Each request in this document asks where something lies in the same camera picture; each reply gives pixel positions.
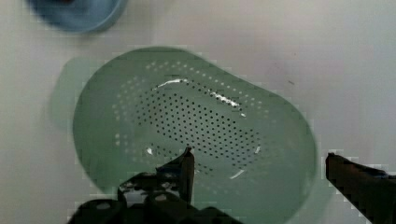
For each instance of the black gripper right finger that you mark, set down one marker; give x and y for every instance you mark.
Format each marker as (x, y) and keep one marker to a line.
(371, 191)

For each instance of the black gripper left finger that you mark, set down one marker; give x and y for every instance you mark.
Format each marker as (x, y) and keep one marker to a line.
(175, 177)

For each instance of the green oval strainer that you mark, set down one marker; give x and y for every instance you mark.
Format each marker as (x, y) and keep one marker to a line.
(255, 154)

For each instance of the blue bowl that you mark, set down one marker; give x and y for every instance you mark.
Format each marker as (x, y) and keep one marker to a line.
(78, 16)

